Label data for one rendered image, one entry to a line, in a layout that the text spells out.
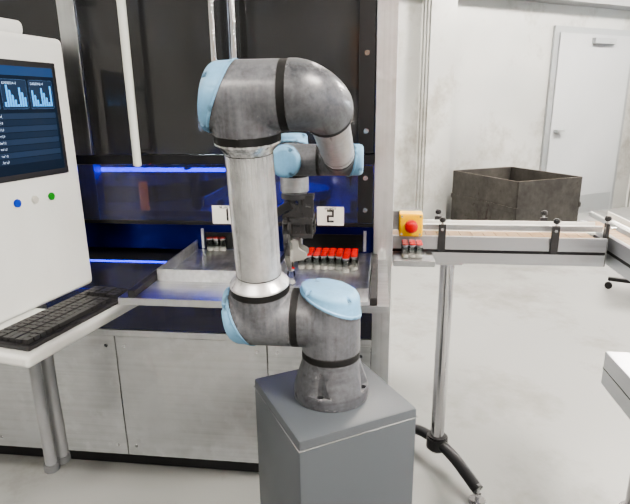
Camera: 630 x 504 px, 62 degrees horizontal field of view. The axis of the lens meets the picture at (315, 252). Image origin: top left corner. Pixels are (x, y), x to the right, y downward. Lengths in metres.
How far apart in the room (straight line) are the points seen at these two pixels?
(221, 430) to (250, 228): 1.23
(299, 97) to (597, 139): 6.72
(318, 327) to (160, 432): 1.25
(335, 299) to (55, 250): 1.01
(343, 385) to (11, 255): 1.00
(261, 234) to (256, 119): 0.20
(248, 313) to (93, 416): 1.31
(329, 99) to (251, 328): 0.44
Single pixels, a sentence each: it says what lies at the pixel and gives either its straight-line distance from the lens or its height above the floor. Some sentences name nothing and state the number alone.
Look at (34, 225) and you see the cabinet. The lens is 1.68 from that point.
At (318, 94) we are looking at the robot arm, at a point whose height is 1.37.
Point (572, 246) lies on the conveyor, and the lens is 1.89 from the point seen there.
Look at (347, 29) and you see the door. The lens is 1.64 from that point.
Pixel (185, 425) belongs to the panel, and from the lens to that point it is 2.08.
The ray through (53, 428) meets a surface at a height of 0.32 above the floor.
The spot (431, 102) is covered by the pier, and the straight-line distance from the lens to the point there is 5.52.
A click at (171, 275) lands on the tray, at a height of 0.90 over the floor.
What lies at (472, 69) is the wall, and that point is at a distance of 6.04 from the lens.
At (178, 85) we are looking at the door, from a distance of 1.74.
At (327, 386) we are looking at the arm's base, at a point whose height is 0.84.
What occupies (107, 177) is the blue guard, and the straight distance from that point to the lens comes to 1.85.
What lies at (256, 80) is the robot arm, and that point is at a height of 1.39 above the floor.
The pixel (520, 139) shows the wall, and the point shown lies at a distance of 6.56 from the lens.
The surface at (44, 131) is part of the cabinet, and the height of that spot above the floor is 1.29.
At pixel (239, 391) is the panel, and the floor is 0.38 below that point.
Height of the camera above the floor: 1.36
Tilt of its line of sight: 16 degrees down
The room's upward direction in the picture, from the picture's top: 1 degrees counter-clockwise
